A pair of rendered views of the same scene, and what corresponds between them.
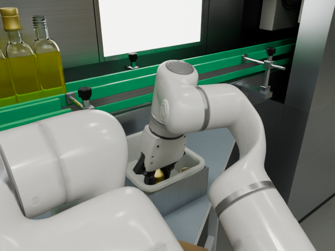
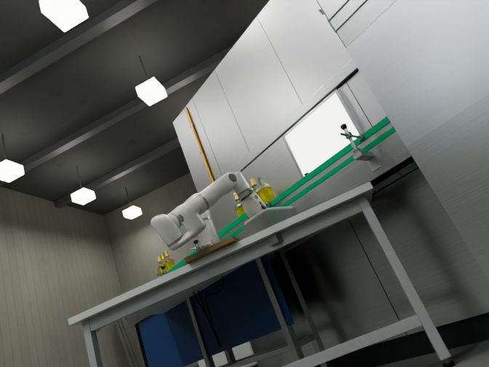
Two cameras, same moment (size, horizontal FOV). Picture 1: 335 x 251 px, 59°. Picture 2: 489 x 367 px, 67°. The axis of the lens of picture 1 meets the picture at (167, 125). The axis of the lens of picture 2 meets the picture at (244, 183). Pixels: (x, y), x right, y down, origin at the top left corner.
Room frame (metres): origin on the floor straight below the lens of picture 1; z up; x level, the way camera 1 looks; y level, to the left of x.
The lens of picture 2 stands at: (0.20, -1.68, 0.37)
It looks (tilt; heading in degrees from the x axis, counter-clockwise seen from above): 21 degrees up; 78
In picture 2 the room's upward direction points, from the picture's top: 22 degrees counter-clockwise
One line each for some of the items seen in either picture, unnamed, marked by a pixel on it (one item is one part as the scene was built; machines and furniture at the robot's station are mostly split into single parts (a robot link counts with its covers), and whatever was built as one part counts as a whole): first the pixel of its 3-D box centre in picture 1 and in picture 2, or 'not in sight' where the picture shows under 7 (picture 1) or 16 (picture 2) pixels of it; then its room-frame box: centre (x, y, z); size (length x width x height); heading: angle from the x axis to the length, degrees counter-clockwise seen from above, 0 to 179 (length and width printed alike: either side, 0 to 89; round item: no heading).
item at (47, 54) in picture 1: (51, 82); (269, 200); (0.70, 0.29, 0.99); 0.06 x 0.06 x 0.21; 37
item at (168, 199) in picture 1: (145, 166); (276, 223); (0.63, 0.06, 0.79); 0.27 x 0.17 x 0.08; 37
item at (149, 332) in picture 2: not in sight; (207, 320); (0.16, 0.94, 0.54); 1.59 x 0.18 x 0.43; 127
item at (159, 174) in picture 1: (157, 180); not in sight; (0.56, 0.02, 0.79); 0.04 x 0.04 x 0.04
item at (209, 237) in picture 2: not in sight; (207, 237); (0.29, 0.09, 0.85); 0.16 x 0.13 x 0.15; 63
